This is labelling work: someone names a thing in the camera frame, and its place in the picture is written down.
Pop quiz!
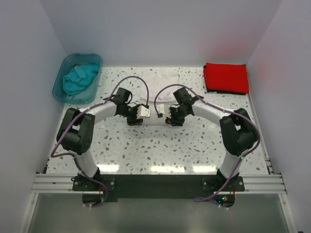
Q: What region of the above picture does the white t shirt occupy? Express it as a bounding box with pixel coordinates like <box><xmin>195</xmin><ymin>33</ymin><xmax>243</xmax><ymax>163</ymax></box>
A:
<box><xmin>141</xmin><ymin>71</ymin><xmax>179</xmax><ymax>126</ymax></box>

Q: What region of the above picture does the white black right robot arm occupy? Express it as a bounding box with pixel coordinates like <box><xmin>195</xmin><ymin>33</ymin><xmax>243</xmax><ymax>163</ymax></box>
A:
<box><xmin>165</xmin><ymin>87</ymin><xmax>260</xmax><ymax>191</ymax></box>

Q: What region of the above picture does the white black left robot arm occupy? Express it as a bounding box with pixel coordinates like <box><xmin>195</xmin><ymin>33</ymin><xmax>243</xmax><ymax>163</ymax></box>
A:
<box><xmin>56</xmin><ymin>88</ymin><xmax>143</xmax><ymax>190</ymax></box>

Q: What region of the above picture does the teal plastic bin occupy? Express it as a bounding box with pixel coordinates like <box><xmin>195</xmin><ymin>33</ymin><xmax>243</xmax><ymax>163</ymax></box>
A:
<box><xmin>52</xmin><ymin>53</ymin><xmax>103</xmax><ymax>104</ymax></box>

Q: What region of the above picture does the teal crumpled t shirt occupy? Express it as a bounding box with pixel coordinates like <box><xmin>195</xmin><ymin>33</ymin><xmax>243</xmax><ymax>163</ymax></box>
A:
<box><xmin>62</xmin><ymin>61</ymin><xmax>101</xmax><ymax>96</ymax></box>

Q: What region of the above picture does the red folded t shirt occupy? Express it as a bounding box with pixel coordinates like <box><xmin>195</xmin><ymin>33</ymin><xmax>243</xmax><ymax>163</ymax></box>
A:
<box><xmin>203</xmin><ymin>63</ymin><xmax>249</xmax><ymax>94</ymax></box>

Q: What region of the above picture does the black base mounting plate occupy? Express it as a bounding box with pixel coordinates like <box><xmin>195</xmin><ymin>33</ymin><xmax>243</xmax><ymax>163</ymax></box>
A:
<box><xmin>71</xmin><ymin>174</ymin><xmax>245</xmax><ymax>207</ymax></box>

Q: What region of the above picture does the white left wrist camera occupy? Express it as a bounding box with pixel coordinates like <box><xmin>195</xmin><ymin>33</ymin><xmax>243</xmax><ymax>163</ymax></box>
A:
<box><xmin>137</xmin><ymin>105</ymin><xmax>151</xmax><ymax>118</ymax></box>

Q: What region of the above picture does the aluminium frame rail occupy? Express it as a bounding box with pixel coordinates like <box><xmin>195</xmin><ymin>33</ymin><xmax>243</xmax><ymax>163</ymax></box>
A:
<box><xmin>31</xmin><ymin>174</ymin><xmax>287</xmax><ymax>196</ymax></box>

